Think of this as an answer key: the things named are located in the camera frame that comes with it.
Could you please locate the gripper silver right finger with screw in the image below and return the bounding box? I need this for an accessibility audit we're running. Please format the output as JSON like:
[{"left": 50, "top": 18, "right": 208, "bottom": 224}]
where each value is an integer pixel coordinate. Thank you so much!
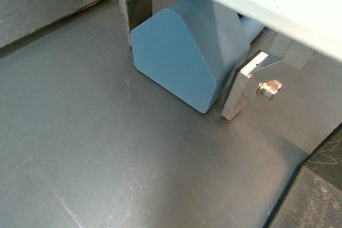
[{"left": 222, "top": 29, "right": 316, "bottom": 120}]

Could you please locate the blue three prong object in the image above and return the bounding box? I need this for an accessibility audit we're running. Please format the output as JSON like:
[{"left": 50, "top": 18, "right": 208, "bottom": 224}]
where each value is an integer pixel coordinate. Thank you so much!
[{"left": 132, "top": 0, "right": 265, "bottom": 113}]

